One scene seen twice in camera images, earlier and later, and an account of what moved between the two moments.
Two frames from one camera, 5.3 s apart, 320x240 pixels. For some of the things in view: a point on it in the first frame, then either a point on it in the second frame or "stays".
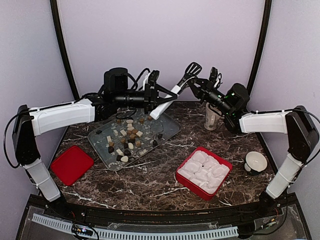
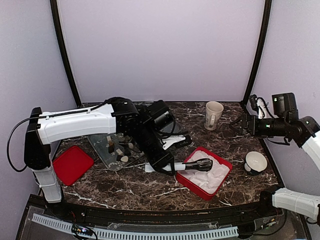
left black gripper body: x=124 y=100 → x=143 y=139
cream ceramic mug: x=212 y=117 stays
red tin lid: x=71 y=165 stays
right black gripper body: x=215 y=99 → x=278 y=128
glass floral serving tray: x=132 y=133 stays
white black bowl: x=255 y=162 stays
